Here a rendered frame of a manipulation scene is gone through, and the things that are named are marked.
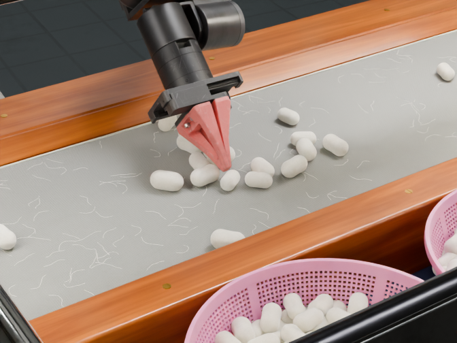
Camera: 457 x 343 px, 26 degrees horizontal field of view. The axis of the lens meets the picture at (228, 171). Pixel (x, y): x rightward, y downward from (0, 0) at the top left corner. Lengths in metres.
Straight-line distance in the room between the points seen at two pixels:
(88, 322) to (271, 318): 0.17
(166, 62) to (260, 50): 0.28
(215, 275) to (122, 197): 0.21
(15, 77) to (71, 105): 1.85
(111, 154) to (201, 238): 0.21
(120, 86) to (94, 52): 1.93
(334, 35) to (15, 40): 2.04
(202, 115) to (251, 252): 0.20
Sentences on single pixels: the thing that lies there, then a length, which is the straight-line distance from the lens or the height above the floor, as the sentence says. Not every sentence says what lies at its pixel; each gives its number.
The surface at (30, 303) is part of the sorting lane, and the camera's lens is 0.98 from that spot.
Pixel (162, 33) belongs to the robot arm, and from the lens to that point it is 1.14.
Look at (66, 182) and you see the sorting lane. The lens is 1.15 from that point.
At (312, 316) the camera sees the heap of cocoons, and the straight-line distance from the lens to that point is 0.94.
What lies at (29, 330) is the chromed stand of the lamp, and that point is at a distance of 0.36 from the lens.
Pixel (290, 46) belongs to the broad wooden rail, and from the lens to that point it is 1.40.
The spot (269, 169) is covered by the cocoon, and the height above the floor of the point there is 0.76.
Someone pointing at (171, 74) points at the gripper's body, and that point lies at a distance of 1.13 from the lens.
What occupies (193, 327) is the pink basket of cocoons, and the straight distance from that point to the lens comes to 0.89.
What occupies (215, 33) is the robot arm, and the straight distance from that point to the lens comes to 1.18.
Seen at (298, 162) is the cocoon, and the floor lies 0.76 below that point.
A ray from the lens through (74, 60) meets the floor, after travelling 3.18.
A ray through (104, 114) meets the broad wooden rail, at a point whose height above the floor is 0.76.
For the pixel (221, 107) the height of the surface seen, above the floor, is 0.82.
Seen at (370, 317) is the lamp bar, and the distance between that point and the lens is 0.37.
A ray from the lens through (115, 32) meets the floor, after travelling 3.37.
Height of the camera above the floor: 1.35
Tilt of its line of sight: 32 degrees down
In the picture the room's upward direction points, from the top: straight up
